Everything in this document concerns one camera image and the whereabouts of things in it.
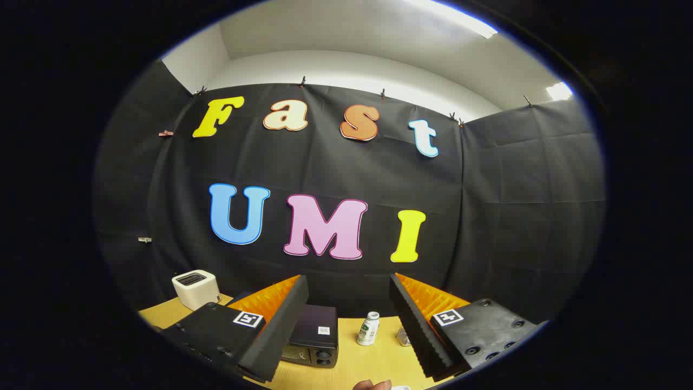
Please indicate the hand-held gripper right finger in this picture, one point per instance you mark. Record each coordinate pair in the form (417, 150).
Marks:
(417, 325)

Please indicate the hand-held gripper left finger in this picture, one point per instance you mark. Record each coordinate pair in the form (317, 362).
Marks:
(281, 325)

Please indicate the black toaster oven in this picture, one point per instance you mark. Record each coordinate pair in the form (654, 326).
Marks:
(316, 319)

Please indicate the white pop-up toaster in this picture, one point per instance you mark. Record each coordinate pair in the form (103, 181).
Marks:
(196, 290)

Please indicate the white bottle green label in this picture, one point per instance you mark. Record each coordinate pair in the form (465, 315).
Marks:
(368, 330)

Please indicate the row of black clips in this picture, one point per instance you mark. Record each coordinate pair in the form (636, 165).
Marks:
(303, 82)

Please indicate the small ceiling light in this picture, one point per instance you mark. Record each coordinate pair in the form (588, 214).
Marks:
(559, 91)

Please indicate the long ceiling strip light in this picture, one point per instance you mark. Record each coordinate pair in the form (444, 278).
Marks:
(455, 17)

